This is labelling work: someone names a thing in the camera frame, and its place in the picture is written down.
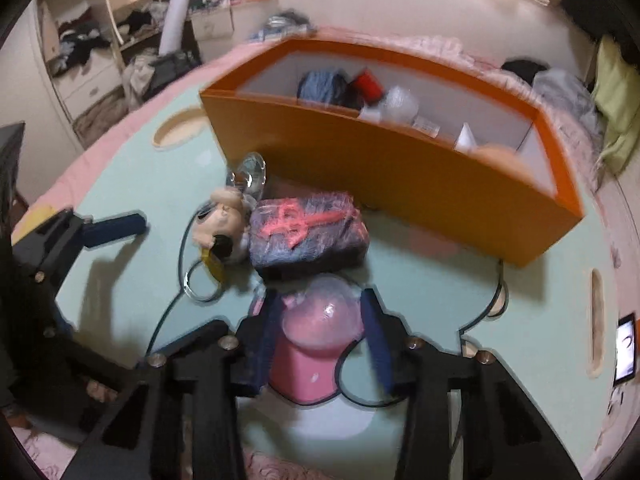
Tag grey garment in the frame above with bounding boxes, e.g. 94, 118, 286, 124
530, 67, 606, 136

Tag white yellow tube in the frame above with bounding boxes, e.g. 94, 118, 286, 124
454, 122, 483, 153

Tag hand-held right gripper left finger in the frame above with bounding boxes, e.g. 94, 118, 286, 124
60, 290, 286, 480

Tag orange cardboard box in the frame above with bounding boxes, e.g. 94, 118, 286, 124
199, 37, 587, 268

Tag pink printed duvet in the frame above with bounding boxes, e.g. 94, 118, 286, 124
400, 35, 506, 68

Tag doll figure keychain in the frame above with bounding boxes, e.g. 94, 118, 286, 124
182, 186, 257, 303

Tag red spool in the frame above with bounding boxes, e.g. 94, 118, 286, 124
349, 71, 385, 106

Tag white cardboard box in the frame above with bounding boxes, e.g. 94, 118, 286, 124
192, 7, 236, 41

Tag person's left hand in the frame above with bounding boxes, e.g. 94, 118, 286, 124
84, 379, 123, 403

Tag dark pouch with red print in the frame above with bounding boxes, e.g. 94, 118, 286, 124
247, 191, 370, 281

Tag mint green lap table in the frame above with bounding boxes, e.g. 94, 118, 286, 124
52, 97, 626, 480

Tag white foam roll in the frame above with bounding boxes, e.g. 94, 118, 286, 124
159, 0, 193, 56

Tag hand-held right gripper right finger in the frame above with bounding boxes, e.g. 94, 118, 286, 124
359, 287, 583, 480

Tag pink item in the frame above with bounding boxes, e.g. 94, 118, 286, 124
267, 275, 366, 403

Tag clear plastic item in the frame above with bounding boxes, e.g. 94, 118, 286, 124
226, 152, 268, 203

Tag white open shelf unit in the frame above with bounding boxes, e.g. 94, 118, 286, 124
35, 0, 166, 126

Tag bubble wrap ball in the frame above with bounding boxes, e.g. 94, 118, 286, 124
357, 87, 421, 126

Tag black hanging clothes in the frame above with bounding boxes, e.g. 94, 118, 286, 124
560, 0, 640, 46

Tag black garment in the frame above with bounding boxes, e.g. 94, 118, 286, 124
500, 59, 551, 83

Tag dark blue cloth bundle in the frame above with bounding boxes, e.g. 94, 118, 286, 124
297, 69, 351, 107

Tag pile of patterned clothes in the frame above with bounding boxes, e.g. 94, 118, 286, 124
250, 10, 318, 43

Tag dark clothes heap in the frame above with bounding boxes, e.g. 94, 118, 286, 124
47, 20, 108, 76

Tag black cable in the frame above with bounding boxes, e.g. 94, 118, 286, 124
147, 200, 221, 361

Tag green pillow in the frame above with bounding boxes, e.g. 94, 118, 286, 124
592, 35, 640, 176

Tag grey black bag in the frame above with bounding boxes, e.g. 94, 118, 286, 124
122, 50, 201, 108

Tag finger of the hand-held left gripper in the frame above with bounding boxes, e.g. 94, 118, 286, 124
12, 210, 150, 286

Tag smartphone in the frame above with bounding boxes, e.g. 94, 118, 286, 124
612, 312, 638, 388

